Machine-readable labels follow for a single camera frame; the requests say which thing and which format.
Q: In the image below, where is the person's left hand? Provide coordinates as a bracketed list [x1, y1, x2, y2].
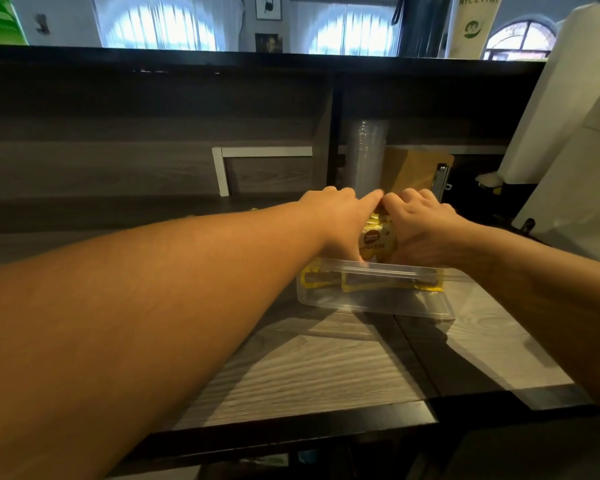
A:
[299, 186, 385, 263]

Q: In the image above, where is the brown clipboard with metal clip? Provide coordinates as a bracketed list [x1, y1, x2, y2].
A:
[379, 148, 455, 203]

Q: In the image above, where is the person's right forearm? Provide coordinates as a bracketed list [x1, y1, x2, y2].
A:
[459, 219, 600, 413]

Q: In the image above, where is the dark curtain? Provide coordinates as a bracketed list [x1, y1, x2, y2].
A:
[397, 0, 453, 59]

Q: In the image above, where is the person's left forearm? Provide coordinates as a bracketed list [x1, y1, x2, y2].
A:
[0, 199, 341, 480]

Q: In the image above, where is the bright curtained window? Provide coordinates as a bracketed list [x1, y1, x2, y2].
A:
[92, 0, 245, 52]
[289, 2, 401, 57]

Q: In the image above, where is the clear plastic container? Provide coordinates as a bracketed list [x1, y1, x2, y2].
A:
[295, 257, 473, 321]

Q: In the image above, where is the person's right hand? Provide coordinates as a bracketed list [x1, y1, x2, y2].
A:
[382, 188, 476, 271]

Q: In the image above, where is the arched paned window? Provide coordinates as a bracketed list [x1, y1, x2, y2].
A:
[481, 17, 559, 61]

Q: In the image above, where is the wrapped stack of clear cups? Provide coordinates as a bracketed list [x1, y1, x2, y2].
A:
[347, 119, 391, 198]

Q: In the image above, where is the white angled bracket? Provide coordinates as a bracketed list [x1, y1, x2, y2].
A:
[211, 146, 313, 197]

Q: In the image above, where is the row of packets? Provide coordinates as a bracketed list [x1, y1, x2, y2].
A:
[299, 212, 446, 294]

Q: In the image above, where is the light picture frame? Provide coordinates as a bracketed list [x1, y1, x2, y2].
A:
[255, 0, 283, 21]

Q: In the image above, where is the white paper packet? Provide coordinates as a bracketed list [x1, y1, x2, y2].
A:
[252, 453, 291, 469]

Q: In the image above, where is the white banner with green logo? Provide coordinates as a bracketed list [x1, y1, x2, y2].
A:
[445, 0, 503, 59]

